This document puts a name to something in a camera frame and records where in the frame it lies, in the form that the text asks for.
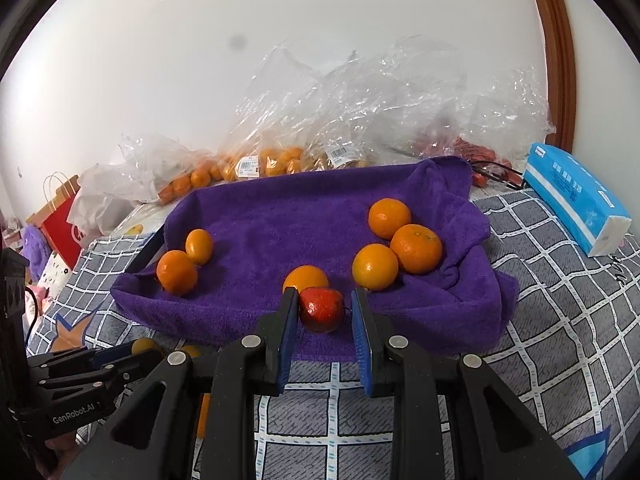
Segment blue tissue pack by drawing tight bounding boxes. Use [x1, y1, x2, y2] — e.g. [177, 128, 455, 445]
[522, 143, 632, 258]

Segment white plastic bag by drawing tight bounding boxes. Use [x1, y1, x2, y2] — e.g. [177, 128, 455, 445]
[66, 164, 138, 237]

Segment orange mandarin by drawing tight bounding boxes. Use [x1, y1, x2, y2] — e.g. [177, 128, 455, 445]
[156, 249, 199, 297]
[196, 392, 211, 438]
[368, 198, 412, 241]
[282, 265, 330, 296]
[352, 243, 400, 292]

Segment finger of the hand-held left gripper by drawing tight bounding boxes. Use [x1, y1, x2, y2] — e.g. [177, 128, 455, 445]
[37, 367, 146, 401]
[30, 344, 166, 381]

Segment red paper bag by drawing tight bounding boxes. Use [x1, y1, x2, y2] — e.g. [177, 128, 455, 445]
[26, 171, 85, 265]

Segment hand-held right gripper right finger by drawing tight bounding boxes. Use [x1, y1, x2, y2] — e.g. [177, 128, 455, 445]
[350, 287, 583, 480]

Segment red strawberry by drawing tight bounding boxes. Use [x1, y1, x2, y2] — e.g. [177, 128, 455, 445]
[298, 286, 346, 333]

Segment black eyeglasses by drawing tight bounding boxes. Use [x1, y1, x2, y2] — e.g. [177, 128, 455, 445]
[467, 159, 526, 191]

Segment grey checked bedsheet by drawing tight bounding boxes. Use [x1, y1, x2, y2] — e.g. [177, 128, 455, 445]
[25, 195, 640, 480]

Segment black tray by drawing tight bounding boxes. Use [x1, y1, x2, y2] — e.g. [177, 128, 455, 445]
[125, 227, 166, 276]

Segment large rough-skinned orange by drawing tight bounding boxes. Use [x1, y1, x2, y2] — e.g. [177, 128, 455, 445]
[389, 223, 444, 275]

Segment small oval orange kumquat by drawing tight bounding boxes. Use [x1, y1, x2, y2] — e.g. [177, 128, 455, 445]
[185, 228, 214, 266]

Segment clear bag of strawberries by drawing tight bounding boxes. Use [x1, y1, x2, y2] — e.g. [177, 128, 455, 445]
[395, 35, 557, 188]

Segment white dotted bag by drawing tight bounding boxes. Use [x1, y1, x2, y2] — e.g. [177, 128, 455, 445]
[40, 255, 76, 306]

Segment clear labelled bag of mandarins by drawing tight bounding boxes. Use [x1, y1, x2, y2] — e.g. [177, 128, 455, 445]
[220, 45, 326, 183]

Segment clear bag of oranges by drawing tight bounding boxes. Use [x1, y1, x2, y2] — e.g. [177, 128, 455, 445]
[119, 132, 223, 206]

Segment brown wooden door frame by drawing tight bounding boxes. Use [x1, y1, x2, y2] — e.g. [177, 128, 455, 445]
[522, 0, 576, 153]

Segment purple towel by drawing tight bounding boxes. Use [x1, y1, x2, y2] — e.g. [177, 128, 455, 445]
[110, 156, 520, 363]

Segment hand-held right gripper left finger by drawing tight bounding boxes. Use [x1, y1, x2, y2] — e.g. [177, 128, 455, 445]
[60, 287, 301, 480]

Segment purple plush toy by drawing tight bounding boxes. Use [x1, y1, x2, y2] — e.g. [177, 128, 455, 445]
[20, 225, 51, 281]

